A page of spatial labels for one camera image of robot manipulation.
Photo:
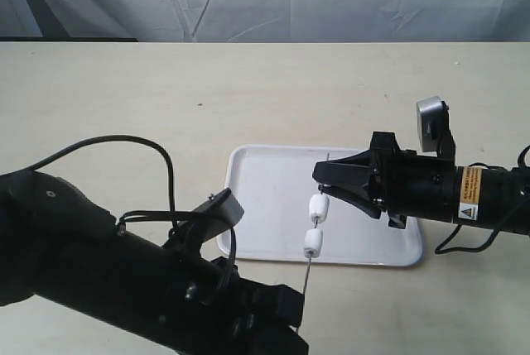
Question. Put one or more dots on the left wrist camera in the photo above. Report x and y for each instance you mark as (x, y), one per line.
(218, 214)

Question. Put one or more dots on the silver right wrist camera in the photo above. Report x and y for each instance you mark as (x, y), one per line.
(433, 128)

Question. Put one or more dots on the white marshmallow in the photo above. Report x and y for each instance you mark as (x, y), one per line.
(313, 242)
(318, 208)

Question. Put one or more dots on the thin metal skewer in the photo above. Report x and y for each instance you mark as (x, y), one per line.
(308, 270)

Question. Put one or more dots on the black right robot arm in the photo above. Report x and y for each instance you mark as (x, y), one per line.
(486, 198)

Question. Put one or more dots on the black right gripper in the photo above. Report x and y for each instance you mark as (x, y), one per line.
(401, 182)

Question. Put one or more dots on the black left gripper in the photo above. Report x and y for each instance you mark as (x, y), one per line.
(211, 309)

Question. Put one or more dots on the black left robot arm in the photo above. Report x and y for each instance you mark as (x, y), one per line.
(59, 245)

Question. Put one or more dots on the white rectangular plastic tray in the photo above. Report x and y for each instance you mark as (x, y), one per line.
(274, 185)

